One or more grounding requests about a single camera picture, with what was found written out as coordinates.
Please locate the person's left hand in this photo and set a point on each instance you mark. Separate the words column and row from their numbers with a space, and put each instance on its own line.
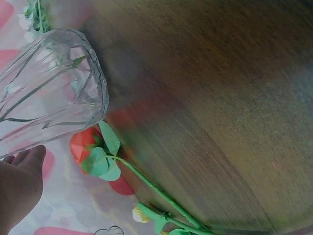
column 19, row 186

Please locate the person's left thumb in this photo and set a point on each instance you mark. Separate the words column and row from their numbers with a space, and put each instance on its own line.
column 33, row 155

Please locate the clear faceted glass vase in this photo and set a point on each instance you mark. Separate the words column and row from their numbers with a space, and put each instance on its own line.
column 56, row 98

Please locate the red artificial rose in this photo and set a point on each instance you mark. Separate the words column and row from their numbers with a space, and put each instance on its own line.
column 82, row 147

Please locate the yellow artificial flower bud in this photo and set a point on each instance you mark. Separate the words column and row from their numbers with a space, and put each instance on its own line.
column 140, row 215

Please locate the white flower sprig green leaves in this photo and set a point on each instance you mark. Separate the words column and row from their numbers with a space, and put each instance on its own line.
column 36, row 17

